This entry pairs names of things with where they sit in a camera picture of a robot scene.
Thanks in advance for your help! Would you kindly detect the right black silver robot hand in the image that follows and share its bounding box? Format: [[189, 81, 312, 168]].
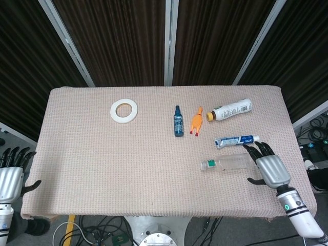
[[242, 141, 292, 190]]

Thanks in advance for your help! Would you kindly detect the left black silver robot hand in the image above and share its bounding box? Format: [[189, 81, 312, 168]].
[[0, 146, 42, 204]]

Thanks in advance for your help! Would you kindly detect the transparent bottle with green label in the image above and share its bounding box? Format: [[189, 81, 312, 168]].
[[204, 153, 257, 173]]

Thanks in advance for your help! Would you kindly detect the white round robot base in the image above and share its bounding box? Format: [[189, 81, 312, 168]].
[[125, 216, 193, 246]]

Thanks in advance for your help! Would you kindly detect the white bottle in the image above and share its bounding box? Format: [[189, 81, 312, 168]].
[[206, 98, 254, 122]]

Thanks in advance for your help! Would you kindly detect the blue small object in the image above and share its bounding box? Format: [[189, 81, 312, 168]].
[[173, 105, 185, 138]]

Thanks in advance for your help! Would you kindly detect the black white shoe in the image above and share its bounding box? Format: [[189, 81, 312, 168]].
[[304, 158, 328, 192]]

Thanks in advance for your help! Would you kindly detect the blue white toothpaste tube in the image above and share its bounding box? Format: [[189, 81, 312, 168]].
[[214, 135, 260, 149]]

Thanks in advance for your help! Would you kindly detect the orange rubber chicken toy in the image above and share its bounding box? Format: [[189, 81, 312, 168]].
[[189, 107, 204, 136]]

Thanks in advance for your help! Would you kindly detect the dark brown partition panel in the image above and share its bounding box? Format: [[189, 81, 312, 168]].
[[52, 0, 167, 87], [173, 0, 276, 87], [239, 0, 328, 124], [0, 0, 88, 142]]

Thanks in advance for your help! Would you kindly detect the beige woven tablecloth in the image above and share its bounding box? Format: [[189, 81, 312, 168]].
[[20, 86, 318, 220]]

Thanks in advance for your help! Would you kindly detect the black floor cable bundle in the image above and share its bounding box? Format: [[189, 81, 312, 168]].
[[298, 112, 328, 146]]

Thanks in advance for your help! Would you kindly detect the white floor cable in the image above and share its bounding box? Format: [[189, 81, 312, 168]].
[[52, 221, 93, 246]]

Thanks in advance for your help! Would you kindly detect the grey metal partition post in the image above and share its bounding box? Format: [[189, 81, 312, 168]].
[[38, 0, 96, 88], [163, 0, 180, 87], [232, 0, 287, 86]]

